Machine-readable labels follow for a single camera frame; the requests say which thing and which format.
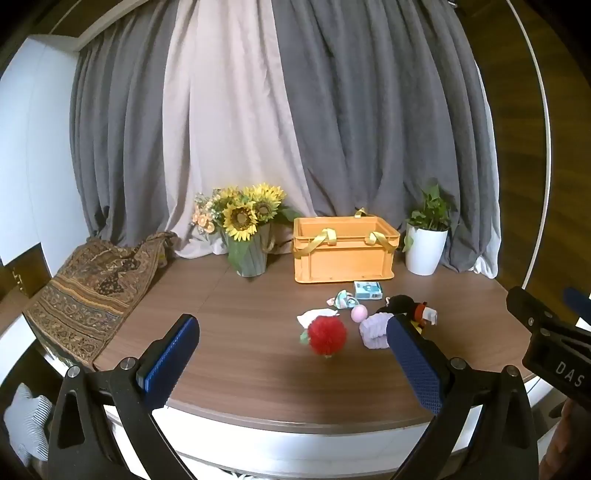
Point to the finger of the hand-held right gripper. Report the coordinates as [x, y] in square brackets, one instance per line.
[578, 301]
[531, 307]

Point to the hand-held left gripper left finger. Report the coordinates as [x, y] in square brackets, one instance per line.
[168, 364]

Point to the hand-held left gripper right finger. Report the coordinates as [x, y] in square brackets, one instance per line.
[415, 369]

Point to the white knitted sock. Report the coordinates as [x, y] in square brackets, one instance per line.
[375, 332]

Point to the black mouse plush toy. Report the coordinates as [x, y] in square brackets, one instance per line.
[406, 304]

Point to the pink soft ball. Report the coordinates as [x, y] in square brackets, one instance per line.
[359, 314]

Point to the red pompom plush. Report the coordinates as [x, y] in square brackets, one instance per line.
[328, 334]

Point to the orange plastic crate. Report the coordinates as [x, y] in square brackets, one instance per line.
[346, 265]

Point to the blue tissue pack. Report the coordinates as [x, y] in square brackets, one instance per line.
[368, 289]

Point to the pastel patterned cloth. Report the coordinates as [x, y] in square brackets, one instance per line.
[344, 300]

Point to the brown patterned cloth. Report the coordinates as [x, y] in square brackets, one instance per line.
[92, 290]

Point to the white paper piece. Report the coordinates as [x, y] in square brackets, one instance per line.
[314, 316]

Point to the grey ribbed vase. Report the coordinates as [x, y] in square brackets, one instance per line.
[253, 261]

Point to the green leafy plant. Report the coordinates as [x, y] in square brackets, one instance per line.
[431, 210]

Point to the peach flower bunch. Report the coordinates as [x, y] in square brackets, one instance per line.
[203, 219]

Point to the sunflower bouquet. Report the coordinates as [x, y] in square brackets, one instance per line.
[240, 217]

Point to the grey curtain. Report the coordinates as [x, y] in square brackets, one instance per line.
[378, 115]
[120, 138]

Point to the pale pink curtain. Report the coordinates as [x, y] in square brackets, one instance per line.
[231, 115]

